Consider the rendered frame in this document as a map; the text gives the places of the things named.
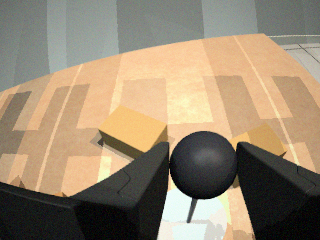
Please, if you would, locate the glass french press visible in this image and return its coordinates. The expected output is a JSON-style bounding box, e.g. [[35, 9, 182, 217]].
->
[[157, 131, 239, 240]]

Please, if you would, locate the tan box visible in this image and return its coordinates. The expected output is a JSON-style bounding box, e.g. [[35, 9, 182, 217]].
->
[[229, 123, 288, 189], [97, 105, 168, 160]]

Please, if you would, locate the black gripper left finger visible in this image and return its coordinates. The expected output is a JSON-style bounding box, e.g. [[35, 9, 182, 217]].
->
[[0, 141, 169, 240]]

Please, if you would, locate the brown cube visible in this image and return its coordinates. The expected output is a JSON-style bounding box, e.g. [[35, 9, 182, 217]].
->
[[56, 192, 65, 197]]

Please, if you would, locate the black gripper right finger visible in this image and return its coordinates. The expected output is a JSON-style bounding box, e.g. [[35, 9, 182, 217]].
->
[[235, 141, 320, 240]]

